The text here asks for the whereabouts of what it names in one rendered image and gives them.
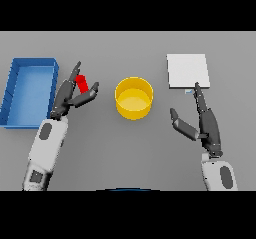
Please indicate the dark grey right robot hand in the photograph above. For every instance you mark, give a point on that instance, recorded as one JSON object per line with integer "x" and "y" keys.
{"x": 209, "y": 126}

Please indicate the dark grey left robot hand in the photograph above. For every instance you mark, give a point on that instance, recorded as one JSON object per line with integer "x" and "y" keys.
{"x": 65, "y": 95}

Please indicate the red beaker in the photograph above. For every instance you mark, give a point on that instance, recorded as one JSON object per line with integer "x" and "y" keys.
{"x": 82, "y": 84}

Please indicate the yellow bowl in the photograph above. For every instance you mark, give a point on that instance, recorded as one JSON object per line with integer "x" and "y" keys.
{"x": 134, "y": 98}

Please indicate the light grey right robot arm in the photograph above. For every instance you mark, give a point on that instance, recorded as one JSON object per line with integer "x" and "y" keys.
{"x": 218, "y": 173}

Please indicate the pale square measuring scale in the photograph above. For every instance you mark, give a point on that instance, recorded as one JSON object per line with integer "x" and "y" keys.
{"x": 187, "y": 70}

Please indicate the blue tray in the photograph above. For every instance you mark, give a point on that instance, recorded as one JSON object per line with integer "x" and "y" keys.
{"x": 29, "y": 92}

